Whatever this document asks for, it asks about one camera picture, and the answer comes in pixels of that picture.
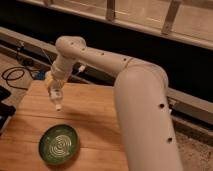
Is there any black device at left edge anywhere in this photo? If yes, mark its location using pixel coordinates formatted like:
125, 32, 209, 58
0, 86, 16, 135

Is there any white plastic bottle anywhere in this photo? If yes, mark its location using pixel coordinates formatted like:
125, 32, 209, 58
49, 88, 63, 111

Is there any green ceramic bowl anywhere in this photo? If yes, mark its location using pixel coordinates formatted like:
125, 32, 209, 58
38, 124, 79, 165

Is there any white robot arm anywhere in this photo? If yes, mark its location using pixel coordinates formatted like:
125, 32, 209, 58
45, 36, 184, 171

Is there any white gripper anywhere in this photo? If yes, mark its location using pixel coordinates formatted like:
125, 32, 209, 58
45, 70, 67, 97

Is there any metal window frame rail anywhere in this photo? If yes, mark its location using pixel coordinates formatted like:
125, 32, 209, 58
19, 0, 213, 50

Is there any black coiled cable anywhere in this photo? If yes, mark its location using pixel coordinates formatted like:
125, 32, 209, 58
1, 65, 40, 91

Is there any blue object on floor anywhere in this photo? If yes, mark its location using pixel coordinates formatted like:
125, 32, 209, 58
34, 70, 46, 80

